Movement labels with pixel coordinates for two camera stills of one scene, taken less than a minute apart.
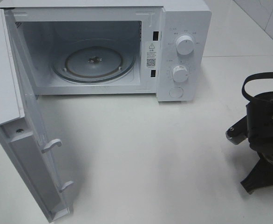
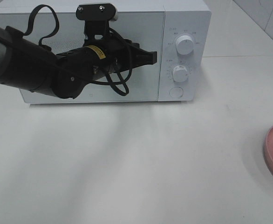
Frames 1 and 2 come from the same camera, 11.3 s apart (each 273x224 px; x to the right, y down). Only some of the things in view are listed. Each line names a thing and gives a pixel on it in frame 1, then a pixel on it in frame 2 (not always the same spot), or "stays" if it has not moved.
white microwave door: (16, 118) -> (58, 31)
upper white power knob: (185, 45) stays
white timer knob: (180, 73) stays
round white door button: (175, 92) stays
